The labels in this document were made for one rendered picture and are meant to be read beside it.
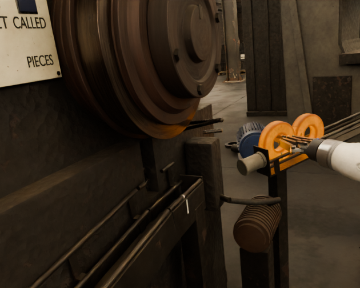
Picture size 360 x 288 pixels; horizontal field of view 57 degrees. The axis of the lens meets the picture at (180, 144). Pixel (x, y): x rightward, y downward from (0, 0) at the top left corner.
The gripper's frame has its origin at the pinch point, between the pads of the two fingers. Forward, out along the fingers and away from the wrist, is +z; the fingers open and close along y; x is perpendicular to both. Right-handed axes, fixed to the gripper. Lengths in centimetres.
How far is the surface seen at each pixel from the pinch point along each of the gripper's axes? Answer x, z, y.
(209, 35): 38, -19, -39
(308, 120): 3.8, -1.3, 14.1
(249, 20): 47, 297, 235
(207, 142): 6.3, -2.8, -31.7
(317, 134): -2.7, -1.6, 19.0
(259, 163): -6.1, -2.7, -11.2
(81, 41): 40, -22, -69
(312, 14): 44, 139, 176
